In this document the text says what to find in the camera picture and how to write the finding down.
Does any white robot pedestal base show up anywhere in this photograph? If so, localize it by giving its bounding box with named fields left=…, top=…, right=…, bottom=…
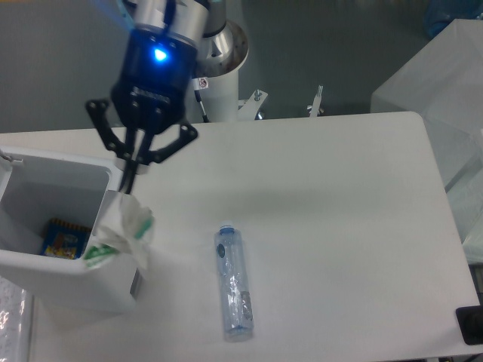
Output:
left=186, top=20, right=268, bottom=123

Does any blue yellow snack packet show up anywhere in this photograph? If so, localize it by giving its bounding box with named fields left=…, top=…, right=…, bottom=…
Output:
left=40, top=218, right=91, bottom=260

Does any metal table clamp bolt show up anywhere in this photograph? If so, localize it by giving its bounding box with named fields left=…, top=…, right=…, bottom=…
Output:
left=306, top=85, right=325, bottom=118

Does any blue water jug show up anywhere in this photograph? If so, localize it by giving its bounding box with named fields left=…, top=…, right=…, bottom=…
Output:
left=423, top=0, right=482, bottom=38

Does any black device at table edge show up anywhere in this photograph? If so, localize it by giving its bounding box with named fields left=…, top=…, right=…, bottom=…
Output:
left=456, top=305, right=483, bottom=345

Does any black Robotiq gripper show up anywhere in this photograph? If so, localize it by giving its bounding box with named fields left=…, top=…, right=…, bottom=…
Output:
left=85, top=29, right=198, bottom=195

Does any white trash can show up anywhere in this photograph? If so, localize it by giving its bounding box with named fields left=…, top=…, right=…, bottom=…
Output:
left=1, top=146, right=140, bottom=312

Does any clear blue plastic bottle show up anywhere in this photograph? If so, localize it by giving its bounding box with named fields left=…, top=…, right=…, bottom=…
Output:
left=214, top=222, right=254, bottom=342

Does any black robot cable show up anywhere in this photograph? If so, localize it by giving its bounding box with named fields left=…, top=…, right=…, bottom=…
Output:
left=192, top=77, right=211, bottom=124

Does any white green wrapper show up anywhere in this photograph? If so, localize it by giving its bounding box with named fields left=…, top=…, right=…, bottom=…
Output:
left=82, top=192, right=155, bottom=273

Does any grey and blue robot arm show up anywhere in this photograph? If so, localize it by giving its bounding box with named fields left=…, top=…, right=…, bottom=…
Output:
left=85, top=1, right=211, bottom=195

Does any frosted plastic storage box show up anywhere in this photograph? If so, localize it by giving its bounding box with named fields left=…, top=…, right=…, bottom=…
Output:
left=370, top=18, right=483, bottom=193

